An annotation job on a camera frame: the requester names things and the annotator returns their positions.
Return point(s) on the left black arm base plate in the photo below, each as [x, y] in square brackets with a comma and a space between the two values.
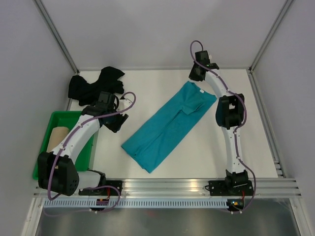
[111, 189]

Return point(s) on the teal t-shirt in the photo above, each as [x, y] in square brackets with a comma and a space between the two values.
[150, 145]

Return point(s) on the right aluminium corner post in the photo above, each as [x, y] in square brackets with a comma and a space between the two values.
[271, 33]

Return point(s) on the aluminium frame rail front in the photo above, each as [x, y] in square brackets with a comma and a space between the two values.
[195, 188]

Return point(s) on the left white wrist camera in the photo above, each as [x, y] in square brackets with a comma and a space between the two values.
[124, 103]

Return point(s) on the aluminium corner post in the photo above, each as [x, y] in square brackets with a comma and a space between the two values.
[56, 35]
[271, 33]

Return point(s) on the rolled beige t-shirt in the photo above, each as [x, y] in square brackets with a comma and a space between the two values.
[57, 135]

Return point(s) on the white slotted cable duct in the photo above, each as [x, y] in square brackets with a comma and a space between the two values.
[144, 203]

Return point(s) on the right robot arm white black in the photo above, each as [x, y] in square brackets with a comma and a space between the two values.
[230, 115]

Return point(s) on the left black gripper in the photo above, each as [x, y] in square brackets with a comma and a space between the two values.
[115, 128]

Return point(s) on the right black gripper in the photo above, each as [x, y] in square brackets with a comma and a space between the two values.
[193, 75]

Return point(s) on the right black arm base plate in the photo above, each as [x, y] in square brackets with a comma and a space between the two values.
[219, 188]

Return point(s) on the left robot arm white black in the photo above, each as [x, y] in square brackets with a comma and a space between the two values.
[56, 169]

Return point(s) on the left aluminium corner post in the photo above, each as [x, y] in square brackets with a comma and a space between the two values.
[56, 35]

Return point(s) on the black t-shirt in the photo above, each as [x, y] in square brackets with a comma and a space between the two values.
[87, 94]

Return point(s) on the green plastic tray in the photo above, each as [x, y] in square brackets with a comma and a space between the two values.
[69, 119]

